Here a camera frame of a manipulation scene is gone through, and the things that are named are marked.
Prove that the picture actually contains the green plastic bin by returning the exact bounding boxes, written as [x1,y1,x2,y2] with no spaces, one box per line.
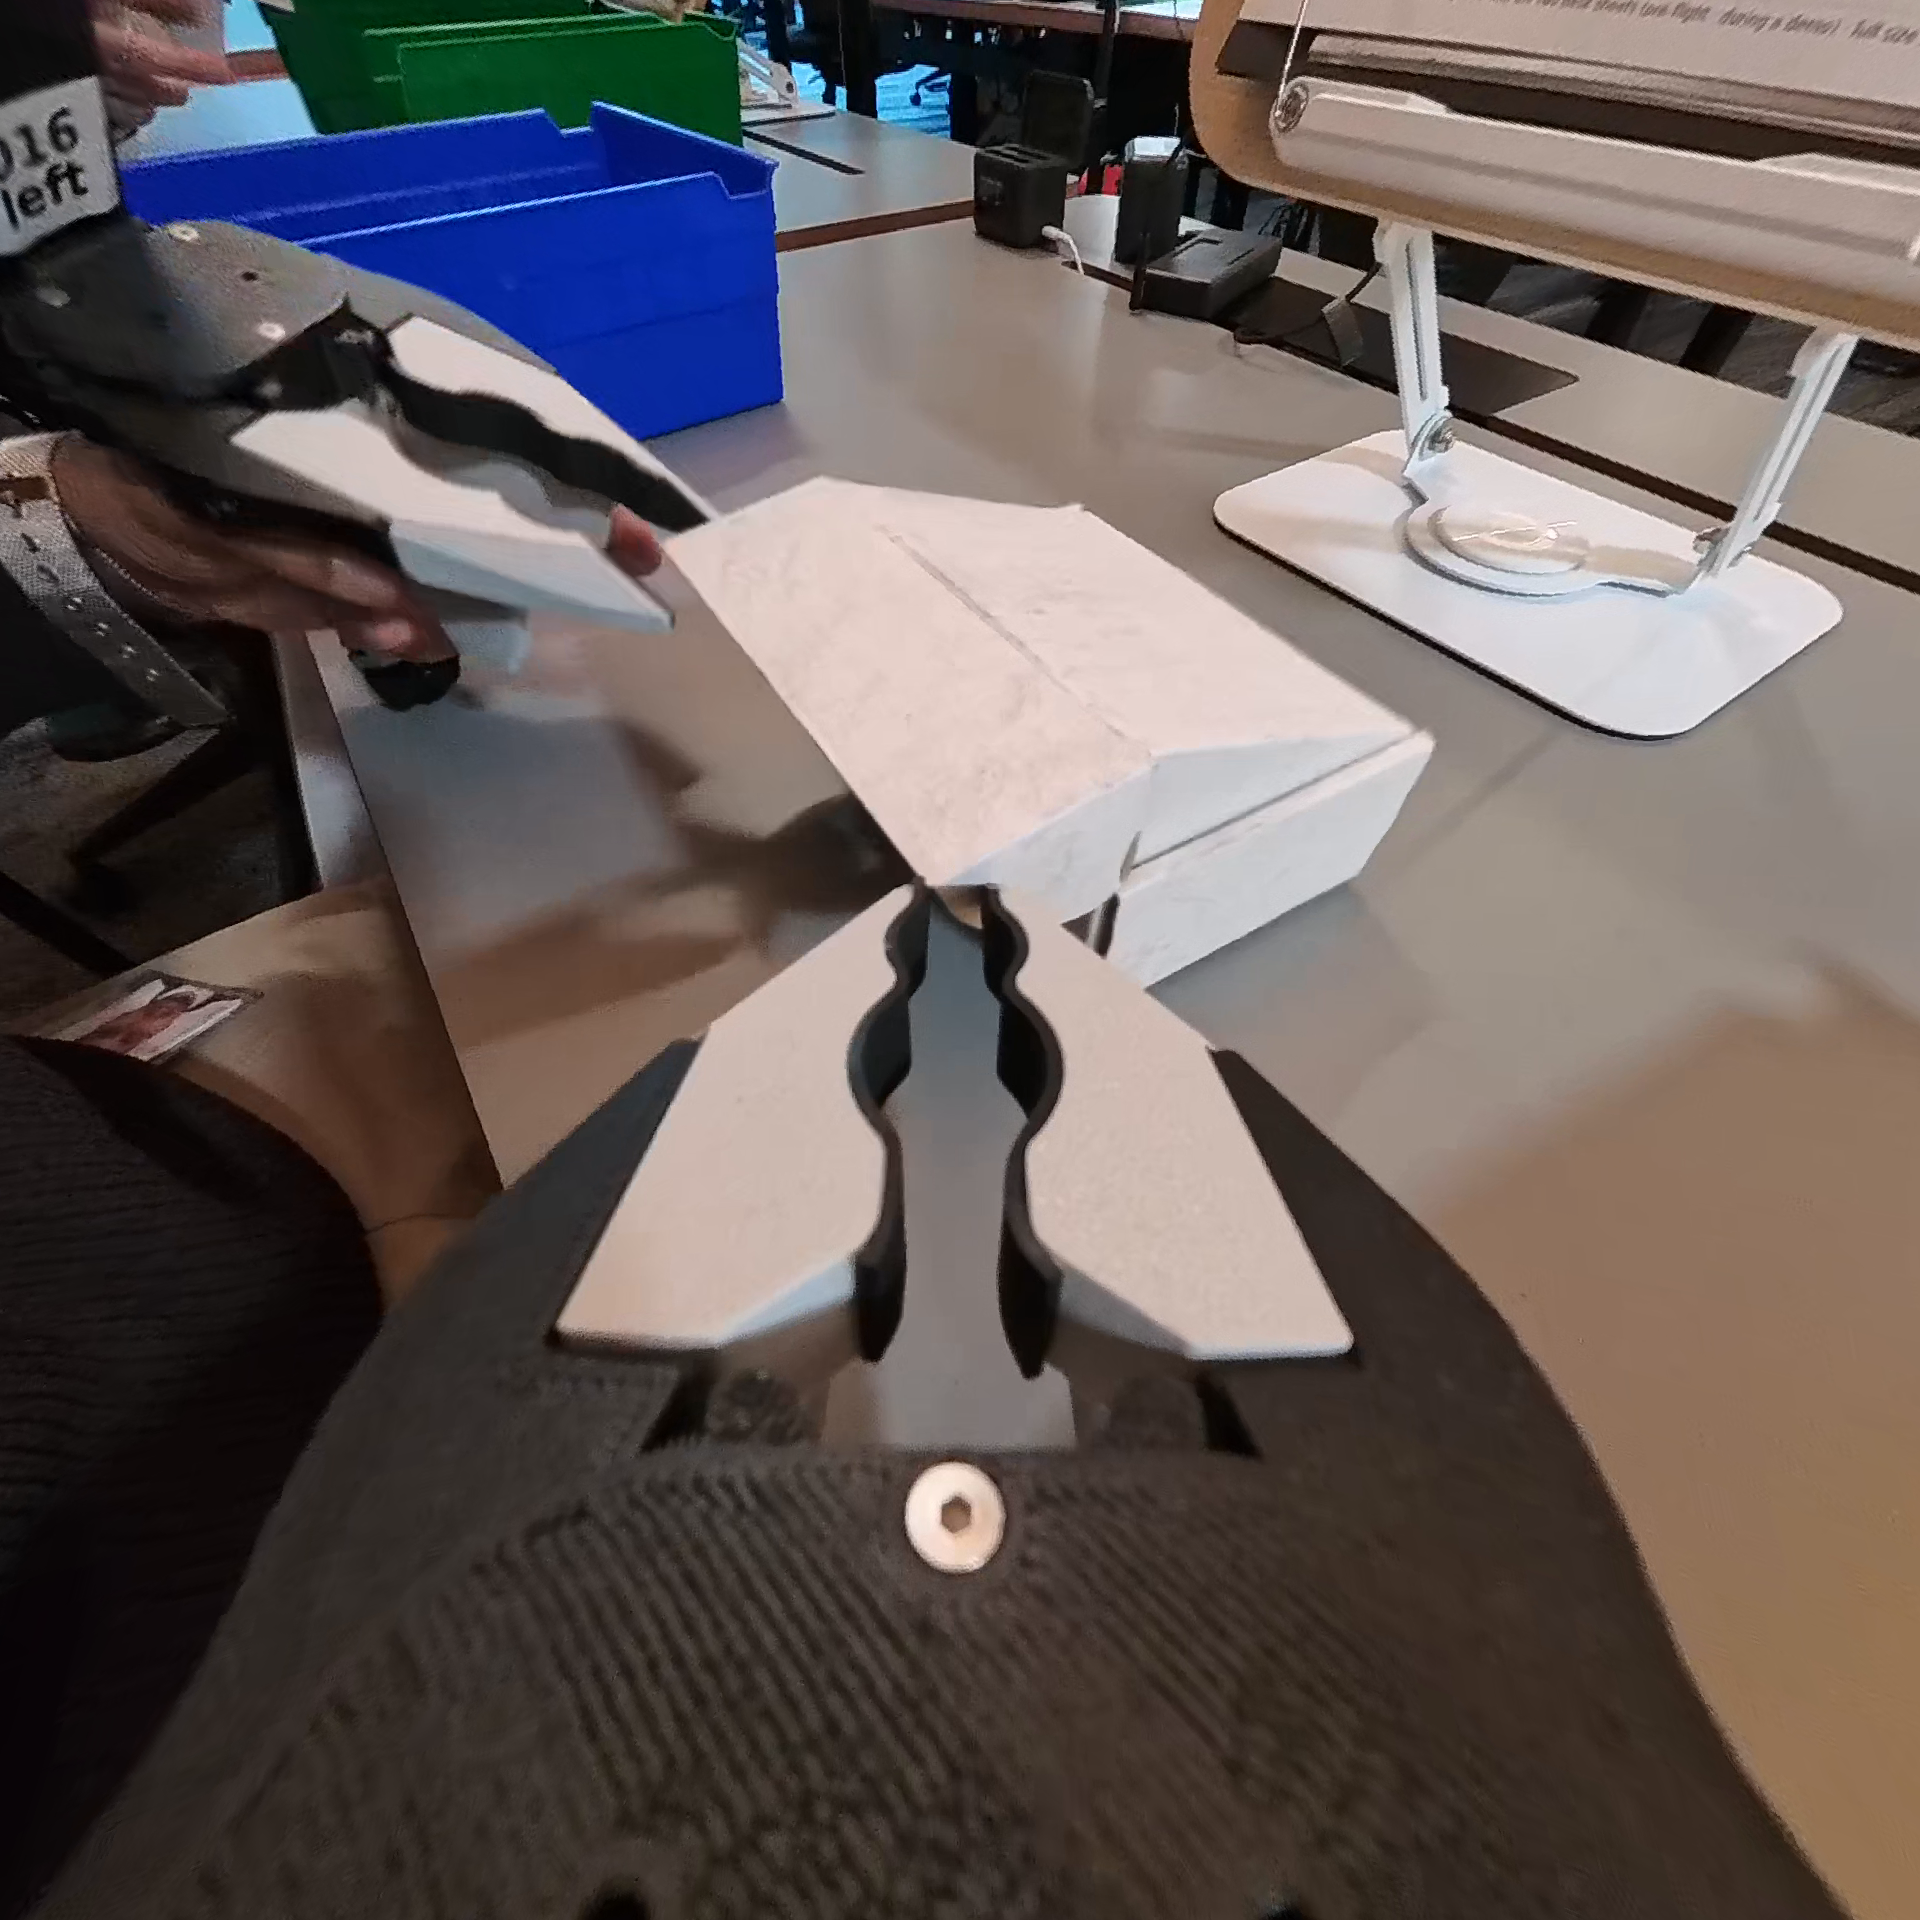
[255,0,742,148]

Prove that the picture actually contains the black flat charger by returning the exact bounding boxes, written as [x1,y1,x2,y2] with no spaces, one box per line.
[1135,223,1285,319]

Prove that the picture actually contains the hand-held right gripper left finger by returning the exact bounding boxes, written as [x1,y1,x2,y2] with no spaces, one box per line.
[548,881,935,1359]

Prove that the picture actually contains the grey perforated wrist strap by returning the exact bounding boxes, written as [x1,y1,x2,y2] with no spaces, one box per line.
[0,478,227,728]

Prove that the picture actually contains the small printed card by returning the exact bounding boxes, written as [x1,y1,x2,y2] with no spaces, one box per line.
[48,966,262,1068]

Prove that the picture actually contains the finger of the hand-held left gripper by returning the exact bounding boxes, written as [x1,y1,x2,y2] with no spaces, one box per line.
[227,402,677,634]
[380,319,716,528]

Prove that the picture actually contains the person's black sweater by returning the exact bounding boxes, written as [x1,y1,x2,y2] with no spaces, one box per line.
[0,1034,382,1920]

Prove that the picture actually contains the white cardboard mailer box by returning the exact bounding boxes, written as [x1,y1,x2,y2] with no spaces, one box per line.
[665,474,1436,991]

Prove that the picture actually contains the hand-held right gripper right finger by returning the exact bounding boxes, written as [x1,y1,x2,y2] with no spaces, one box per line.
[981,881,1358,1374]

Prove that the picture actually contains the person's beige pants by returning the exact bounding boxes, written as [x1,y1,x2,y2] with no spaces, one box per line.
[150,878,503,1309]

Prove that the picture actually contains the blue plastic bin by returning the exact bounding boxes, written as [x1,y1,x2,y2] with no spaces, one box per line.
[117,101,788,441]

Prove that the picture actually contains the grey desk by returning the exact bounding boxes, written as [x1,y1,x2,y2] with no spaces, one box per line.
[276,68,1920,1920]

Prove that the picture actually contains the black charger cube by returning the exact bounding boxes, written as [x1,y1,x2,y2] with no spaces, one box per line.
[971,143,1062,251]

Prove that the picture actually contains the printed instruction sheet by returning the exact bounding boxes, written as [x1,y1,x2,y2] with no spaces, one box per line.
[1217,0,1920,154]

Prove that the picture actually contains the person's left hand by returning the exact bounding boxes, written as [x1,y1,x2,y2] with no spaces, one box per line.
[51,441,665,664]

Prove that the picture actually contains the black power adapter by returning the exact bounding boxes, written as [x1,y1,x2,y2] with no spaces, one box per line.
[1110,136,1197,269]

